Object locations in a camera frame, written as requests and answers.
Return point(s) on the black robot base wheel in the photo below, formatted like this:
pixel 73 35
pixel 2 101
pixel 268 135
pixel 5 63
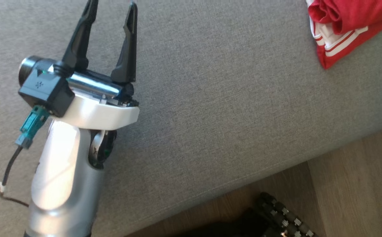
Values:
pixel 276 214

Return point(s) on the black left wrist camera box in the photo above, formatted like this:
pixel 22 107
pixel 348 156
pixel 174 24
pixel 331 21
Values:
pixel 44 89

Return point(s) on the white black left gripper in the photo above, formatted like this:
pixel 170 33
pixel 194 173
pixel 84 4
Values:
pixel 105 113

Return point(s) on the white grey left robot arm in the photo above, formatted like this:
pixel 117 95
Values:
pixel 62 171

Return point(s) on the red white basketball jersey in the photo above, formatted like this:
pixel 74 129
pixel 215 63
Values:
pixel 352 13

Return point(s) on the grey fabric sofa ottoman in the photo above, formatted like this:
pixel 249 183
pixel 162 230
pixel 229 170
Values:
pixel 227 98

